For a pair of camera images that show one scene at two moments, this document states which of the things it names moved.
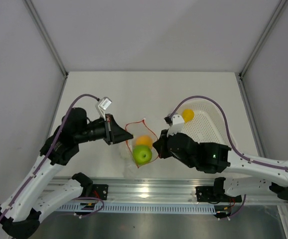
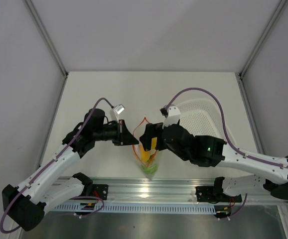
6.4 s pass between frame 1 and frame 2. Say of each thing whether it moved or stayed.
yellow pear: moved
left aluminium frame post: stayed
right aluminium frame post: stayed
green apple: moved
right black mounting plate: stayed
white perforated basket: stayed
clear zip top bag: moved
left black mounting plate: stayed
